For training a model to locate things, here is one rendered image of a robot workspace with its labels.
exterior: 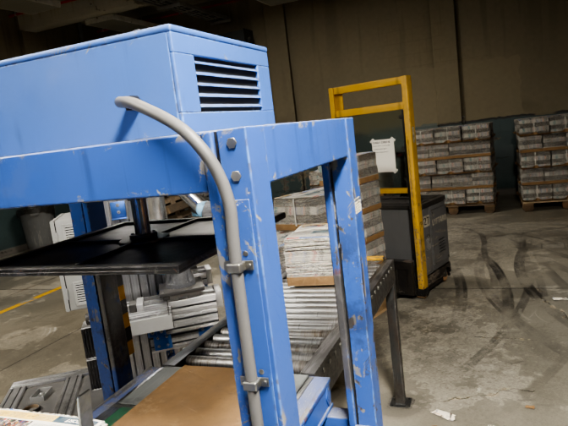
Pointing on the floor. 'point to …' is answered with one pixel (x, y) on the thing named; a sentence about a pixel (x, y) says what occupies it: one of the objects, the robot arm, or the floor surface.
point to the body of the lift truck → (439, 263)
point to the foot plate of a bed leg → (401, 403)
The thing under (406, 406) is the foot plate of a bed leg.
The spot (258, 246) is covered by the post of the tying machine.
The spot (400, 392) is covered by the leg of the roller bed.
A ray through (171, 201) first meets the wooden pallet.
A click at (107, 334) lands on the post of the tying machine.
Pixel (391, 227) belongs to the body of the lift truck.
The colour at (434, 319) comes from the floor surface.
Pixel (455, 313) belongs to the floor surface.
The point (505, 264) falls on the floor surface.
